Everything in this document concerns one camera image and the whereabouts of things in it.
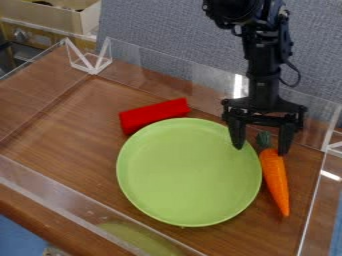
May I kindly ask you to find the black cable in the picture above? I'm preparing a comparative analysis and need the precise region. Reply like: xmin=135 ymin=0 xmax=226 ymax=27
xmin=278 ymin=59 xmax=302 ymax=89

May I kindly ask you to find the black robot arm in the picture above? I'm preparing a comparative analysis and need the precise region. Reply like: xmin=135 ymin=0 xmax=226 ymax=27
xmin=202 ymin=0 xmax=307 ymax=155

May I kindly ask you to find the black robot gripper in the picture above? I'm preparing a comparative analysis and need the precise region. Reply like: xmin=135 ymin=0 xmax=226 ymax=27
xmin=222 ymin=97 xmax=307 ymax=156

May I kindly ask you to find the wooden shelf with knob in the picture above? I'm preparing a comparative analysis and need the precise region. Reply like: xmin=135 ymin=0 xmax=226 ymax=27
xmin=0 ymin=17 xmax=99 ymax=73

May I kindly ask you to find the red wedge block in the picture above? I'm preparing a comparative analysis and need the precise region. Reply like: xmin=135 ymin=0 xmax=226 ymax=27
xmin=119 ymin=98 xmax=190 ymax=135

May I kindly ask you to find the clear acrylic enclosure wall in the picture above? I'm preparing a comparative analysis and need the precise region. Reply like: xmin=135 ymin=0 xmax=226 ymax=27
xmin=0 ymin=39 xmax=342 ymax=256

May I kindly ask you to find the cardboard box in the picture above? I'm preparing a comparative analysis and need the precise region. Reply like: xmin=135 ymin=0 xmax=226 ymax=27
xmin=0 ymin=0 xmax=101 ymax=35

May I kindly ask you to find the orange toy carrot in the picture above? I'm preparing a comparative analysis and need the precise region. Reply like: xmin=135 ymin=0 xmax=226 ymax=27
xmin=256 ymin=131 xmax=290 ymax=217

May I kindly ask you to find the green round plate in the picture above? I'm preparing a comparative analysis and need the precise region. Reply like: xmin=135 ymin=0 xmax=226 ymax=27
xmin=116 ymin=118 xmax=262 ymax=227

